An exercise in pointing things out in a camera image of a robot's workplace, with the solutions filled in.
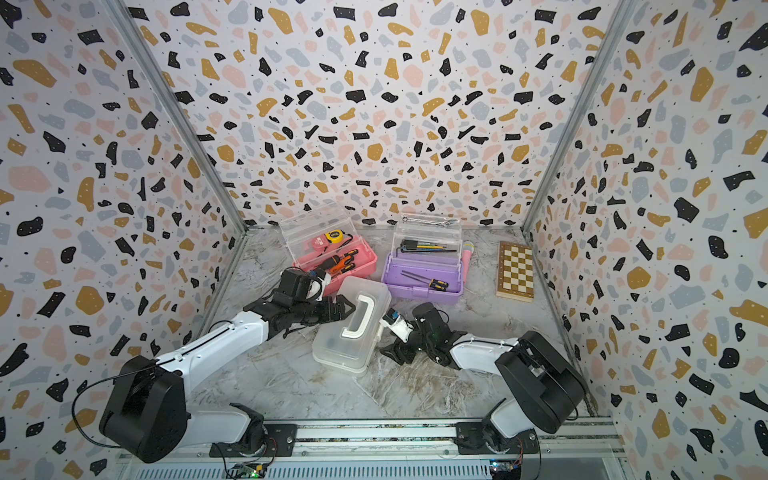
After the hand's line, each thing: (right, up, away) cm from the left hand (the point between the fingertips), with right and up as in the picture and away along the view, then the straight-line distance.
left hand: (348, 309), depth 84 cm
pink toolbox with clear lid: (-21, +24, +20) cm, 37 cm away
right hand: (+12, -10, +2) cm, 15 cm away
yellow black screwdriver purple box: (+26, +5, +19) cm, 33 cm away
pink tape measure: (-14, +20, +21) cm, 32 cm away
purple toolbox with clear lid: (+23, +13, +14) cm, 29 cm away
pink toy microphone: (+39, +16, +25) cm, 49 cm away
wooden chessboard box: (+55, +9, +22) cm, 60 cm away
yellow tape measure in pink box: (-9, +22, +22) cm, 32 cm away
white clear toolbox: (0, -9, -3) cm, 10 cm away
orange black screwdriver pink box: (-6, +13, +25) cm, 28 cm away
